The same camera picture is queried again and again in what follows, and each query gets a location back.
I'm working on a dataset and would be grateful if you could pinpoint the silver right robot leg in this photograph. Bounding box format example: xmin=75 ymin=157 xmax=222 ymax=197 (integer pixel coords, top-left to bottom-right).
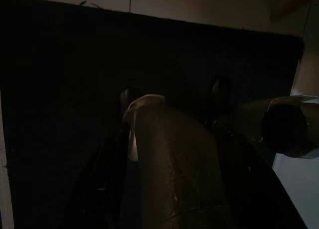
xmin=216 ymin=94 xmax=319 ymax=161

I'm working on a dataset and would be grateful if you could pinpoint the black left robot foot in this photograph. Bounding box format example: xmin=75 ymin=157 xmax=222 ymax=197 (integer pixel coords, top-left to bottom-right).
xmin=119 ymin=86 xmax=142 ymax=121

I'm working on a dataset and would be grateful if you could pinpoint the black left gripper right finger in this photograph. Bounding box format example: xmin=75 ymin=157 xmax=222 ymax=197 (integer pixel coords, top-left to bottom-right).
xmin=214 ymin=119 xmax=309 ymax=229

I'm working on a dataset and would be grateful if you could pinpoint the black floor mat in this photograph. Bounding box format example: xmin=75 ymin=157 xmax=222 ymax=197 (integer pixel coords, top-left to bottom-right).
xmin=0 ymin=0 xmax=305 ymax=229

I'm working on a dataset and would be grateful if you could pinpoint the black right robot foot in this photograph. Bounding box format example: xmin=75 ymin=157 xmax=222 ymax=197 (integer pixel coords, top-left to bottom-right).
xmin=211 ymin=76 xmax=234 ymax=120

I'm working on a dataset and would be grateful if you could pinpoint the black robot foot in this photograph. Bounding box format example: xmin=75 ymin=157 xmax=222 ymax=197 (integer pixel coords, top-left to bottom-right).
xmin=119 ymin=86 xmax=142 ymax=121
xmin=211 ymin=76 xmax=234 ymax=120

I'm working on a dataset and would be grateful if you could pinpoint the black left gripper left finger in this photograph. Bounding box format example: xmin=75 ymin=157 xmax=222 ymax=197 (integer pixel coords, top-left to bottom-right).
xmin=63 ymin=123 xmax=132 ymax=229

